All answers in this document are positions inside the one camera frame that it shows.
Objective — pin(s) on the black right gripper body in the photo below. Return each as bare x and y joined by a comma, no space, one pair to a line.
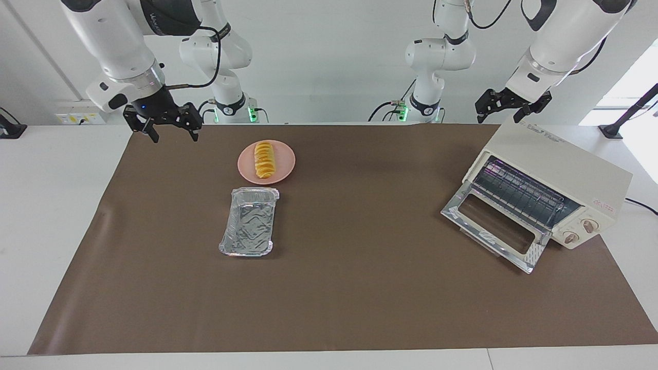
154,105

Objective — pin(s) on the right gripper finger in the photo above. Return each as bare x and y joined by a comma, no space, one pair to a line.
191,117
140,122

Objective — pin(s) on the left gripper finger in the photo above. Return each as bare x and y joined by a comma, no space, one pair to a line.
486,100
541,103

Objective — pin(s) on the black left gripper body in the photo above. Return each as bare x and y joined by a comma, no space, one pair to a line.
516,98

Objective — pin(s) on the sliced golden bread loaf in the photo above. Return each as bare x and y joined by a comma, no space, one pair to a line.
264,160

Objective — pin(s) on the aluminium foil tray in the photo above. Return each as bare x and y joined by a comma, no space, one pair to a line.
248,226

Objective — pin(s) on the white toaster oven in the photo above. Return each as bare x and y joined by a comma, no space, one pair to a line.
581,174

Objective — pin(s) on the beige oven knob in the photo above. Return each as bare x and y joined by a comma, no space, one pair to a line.
571,237
589,225

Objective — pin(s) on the glass oven door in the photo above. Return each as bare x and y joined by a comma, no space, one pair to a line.
486,239

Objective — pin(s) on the pink round plate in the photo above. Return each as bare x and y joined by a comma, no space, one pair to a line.
247,172

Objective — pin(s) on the black pole stand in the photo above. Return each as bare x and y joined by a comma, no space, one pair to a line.
627,110

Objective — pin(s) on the black clamp stand base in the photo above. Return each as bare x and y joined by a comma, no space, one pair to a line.
10,128

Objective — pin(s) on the brown table mat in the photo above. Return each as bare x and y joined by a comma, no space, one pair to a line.
360,288

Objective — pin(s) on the white wall power outlet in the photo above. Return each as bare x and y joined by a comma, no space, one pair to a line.
82,115

